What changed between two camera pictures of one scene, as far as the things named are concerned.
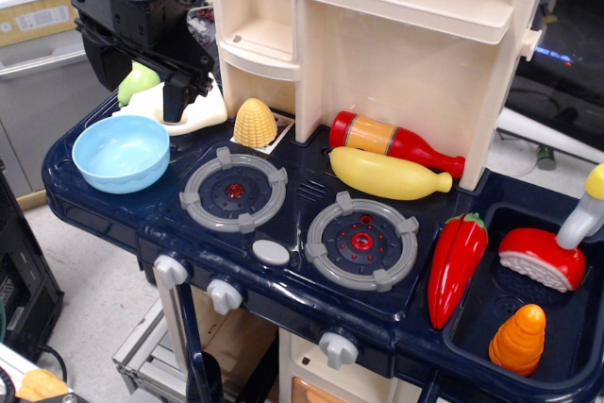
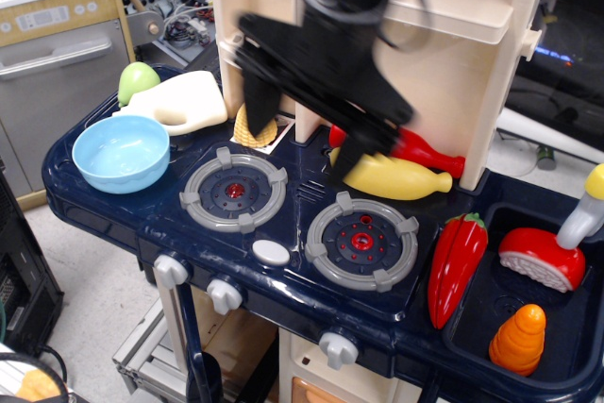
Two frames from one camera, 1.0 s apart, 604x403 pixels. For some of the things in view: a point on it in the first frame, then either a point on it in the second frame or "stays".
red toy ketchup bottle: (355, 132) stays
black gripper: (113, 30) -> (328, 59)
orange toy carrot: (518, 344) stays
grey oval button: (271, 253) stays
